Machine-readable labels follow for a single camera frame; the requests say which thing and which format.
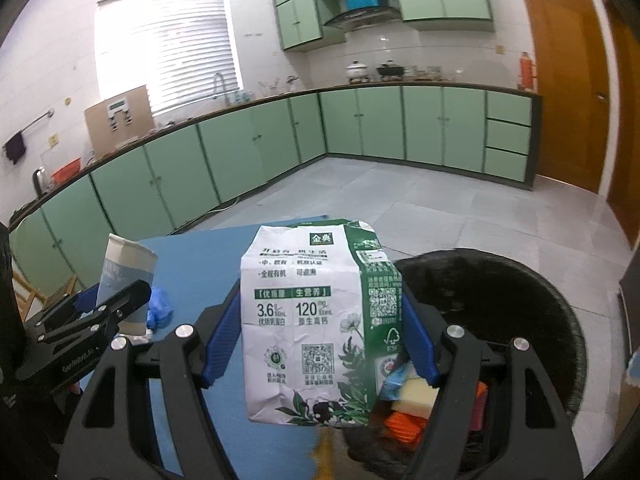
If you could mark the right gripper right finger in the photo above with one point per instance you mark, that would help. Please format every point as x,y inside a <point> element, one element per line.
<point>527,431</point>

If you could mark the black wok pan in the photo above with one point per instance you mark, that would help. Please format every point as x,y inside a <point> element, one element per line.
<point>391,71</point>

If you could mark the white cooking pot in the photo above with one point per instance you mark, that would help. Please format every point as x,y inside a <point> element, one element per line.
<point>357,73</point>

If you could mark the wooden door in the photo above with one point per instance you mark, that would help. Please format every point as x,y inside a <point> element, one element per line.
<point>623,196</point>
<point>572,78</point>

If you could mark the white green milk carton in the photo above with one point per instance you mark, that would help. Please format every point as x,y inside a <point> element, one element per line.
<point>320,323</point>

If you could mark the paper cup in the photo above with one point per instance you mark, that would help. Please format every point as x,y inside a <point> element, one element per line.
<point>125,262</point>

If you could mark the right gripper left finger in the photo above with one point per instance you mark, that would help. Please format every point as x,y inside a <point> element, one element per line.
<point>112,433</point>

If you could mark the black trash bin with bag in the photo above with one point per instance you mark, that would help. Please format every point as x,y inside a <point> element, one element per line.
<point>497,299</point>

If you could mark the wooden stool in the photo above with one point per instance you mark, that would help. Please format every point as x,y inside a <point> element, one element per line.
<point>27,295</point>

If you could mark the blue plastic bag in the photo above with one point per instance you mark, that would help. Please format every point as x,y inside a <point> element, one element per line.
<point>160,312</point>

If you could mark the orange mesh trash piece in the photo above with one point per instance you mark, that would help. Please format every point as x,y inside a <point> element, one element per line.
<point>405,428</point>

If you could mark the dark hanging towel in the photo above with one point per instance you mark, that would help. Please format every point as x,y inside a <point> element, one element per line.
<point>15,148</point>

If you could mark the brown cardboard box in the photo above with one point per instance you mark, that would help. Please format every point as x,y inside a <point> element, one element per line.
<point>119,120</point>

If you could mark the blue foam mat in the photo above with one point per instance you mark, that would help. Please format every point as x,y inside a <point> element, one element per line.
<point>270,455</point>

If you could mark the red basin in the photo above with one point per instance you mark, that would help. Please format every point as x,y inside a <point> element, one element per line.
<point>66,172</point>

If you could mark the sink faucet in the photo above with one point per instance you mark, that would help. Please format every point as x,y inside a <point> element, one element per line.
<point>220,89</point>

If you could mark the white window blinds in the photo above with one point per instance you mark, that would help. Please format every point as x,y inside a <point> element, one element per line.
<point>172,47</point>

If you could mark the orange thermos flask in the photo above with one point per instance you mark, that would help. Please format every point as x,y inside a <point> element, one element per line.
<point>526,78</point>

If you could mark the yellow sponge in bin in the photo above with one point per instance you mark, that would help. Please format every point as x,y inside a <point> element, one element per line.
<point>416,398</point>

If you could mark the range hood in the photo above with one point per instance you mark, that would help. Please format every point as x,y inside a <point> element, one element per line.
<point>363,18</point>

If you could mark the green lower kitchen cabinets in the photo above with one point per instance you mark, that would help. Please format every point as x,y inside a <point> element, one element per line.
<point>163,183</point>

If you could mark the steel kettle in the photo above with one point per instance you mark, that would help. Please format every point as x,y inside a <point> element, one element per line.
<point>41,181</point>

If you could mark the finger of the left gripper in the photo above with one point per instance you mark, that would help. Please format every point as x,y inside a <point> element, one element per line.
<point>86,301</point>

